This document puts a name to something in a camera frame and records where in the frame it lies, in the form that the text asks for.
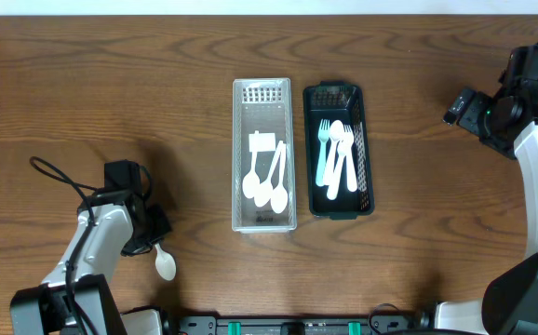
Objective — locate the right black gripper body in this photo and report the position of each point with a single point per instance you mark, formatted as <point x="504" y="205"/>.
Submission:
<point x="481" y="116"/>

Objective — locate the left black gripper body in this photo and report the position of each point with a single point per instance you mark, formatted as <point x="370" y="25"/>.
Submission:
<point x="155" y="228"/>

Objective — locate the white plastic spoon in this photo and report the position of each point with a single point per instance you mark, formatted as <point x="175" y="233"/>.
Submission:
<point x="165" y="264"/>
<point x="279" y="198"/>
<point x="251" y="180"/>
<point x="336" y="133"/>
<point x="265" y="189"/>

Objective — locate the white plastic fork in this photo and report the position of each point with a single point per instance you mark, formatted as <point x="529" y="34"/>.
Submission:
<point x="348" y="141"/>
<point x="334" y="186"/>

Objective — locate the pale green plastic fork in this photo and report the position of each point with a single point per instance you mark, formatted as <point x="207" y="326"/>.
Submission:
<point x="323" y="135"/>

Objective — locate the black plastic basket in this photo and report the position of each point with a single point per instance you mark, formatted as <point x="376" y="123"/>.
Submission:
<point x="337" y="100"/>

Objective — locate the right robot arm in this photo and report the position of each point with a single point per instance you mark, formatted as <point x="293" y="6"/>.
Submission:
<point x="510" y="302"/>

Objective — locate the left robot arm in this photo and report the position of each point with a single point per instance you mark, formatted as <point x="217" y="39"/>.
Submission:
<point x="75" y="297"/>

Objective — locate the white label sticker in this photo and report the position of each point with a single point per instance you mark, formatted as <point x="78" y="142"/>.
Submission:
<point x="262" y="142"/>

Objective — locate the clear plastic basket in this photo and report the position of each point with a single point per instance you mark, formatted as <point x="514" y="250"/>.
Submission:
<point x="263" y="105"/>

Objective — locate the black mounting rail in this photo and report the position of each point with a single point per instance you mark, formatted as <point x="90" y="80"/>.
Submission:
<point x="292" y="325"/>

